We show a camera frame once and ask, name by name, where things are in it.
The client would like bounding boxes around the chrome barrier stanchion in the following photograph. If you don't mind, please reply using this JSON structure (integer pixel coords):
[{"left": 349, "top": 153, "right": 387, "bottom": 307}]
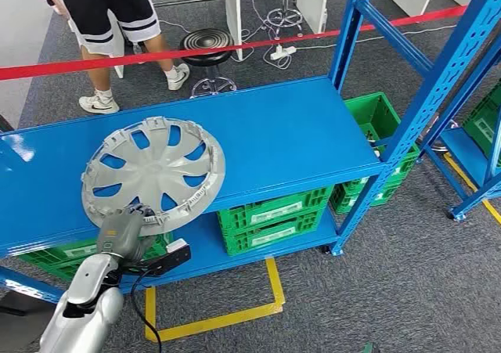
[{"left": 424, "top": 114, "right": 460, "bottom": 155}]

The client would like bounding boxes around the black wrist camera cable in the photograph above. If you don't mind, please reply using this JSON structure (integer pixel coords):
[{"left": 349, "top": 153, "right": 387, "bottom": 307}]
[{"left": 130, "top": 270, "right": 163, "bottom": 353}]

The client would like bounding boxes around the grey plastic wheel hubcap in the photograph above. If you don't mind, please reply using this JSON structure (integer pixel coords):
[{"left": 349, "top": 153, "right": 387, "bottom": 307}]
[{"left": 81, "top": 116, "right": 227, "bottom": 238}]

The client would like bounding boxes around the white power strip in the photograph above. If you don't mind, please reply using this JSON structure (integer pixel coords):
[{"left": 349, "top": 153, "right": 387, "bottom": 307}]
[{"left": 270, "top": 45, "right": 297, "bottom": 61}]

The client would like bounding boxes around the green plastic crate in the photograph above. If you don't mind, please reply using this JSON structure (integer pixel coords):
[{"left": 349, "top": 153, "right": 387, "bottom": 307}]
[
  {"left": 42, "top": 259, "right": 85, "bottom": 282},
  {"left": 217, "top": 186, "right": 334, "bottom": 233},
  {"left": 330, "top": 176, "right": 404, "bottom": 215},
  {"left": 221, "top": 207, "right": 326, "bottom": 258},
  {"left": 463, "top": 81, "right": 501, "bottom": 167},
  {"left": 344, "top": 92, "right": 421, "bottom": 193},
  {"left": 17, "top": 231, "right": 173, "bottom": 268}
]

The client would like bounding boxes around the red barrier tape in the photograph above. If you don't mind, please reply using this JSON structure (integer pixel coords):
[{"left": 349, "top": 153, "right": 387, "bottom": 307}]
[{"left": 0, "top": 4, "right": 469, "bottom": 82}]

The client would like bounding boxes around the person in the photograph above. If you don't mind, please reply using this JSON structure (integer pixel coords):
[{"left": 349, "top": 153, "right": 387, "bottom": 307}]
[{"left": 29, "top": 0, "right": 191, "bottom": 116}]

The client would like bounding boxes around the blue metal shelf rack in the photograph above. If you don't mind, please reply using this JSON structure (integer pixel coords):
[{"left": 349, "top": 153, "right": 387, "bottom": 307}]
[
  {"left": 0, "top": 0, "right": 501, "bottom": 305},
  {"left": 416, "top": 39, "right": 501, "bottom": 222}
]

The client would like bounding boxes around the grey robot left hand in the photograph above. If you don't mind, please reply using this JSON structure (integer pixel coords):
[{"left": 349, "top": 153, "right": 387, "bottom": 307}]
[{"left": 96, "top": 204, "right": 157, "bottom": 264}]

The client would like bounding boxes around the white tangled power cable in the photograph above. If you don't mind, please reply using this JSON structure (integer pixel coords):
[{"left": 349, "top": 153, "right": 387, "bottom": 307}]
[{"left": 230, "top": 0, "right": 298, "bottom": 72}]

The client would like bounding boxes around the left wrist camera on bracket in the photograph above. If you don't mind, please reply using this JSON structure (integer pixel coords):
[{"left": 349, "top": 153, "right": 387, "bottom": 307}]
[{"left": 117, "top": 239, "right": 192, "bottom": 278}]

